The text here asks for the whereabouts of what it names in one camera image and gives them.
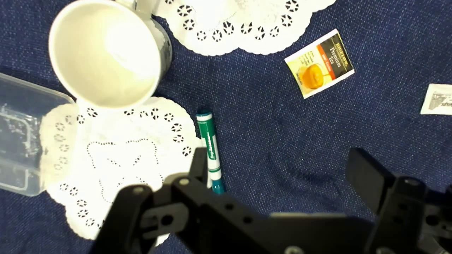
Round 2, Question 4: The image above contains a green marker pen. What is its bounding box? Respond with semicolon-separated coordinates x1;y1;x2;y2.
196;109;228;197

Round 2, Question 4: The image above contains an orange black tea packet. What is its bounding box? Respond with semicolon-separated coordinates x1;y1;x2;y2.
283;29;357;101

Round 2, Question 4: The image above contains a white mug with print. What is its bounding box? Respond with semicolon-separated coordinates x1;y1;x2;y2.
47;0;174;111

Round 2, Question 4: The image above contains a white paper doily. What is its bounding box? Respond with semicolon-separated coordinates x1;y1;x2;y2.
153;0;338;59
39;97;204;242

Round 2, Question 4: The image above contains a white printed paper packet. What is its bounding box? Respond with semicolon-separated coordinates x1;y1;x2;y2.
420;83;452;118

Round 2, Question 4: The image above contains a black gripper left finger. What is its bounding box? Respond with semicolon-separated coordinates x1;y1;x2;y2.
91;147;285;254

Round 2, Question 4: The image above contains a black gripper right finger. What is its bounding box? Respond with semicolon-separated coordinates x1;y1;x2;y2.
345;147;452;254

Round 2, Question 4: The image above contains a blue fabric tablecloth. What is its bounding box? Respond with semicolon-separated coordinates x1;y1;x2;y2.
0;0;452;254

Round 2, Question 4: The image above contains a clear plastic container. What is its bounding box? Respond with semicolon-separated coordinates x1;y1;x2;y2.
0;71;77;198

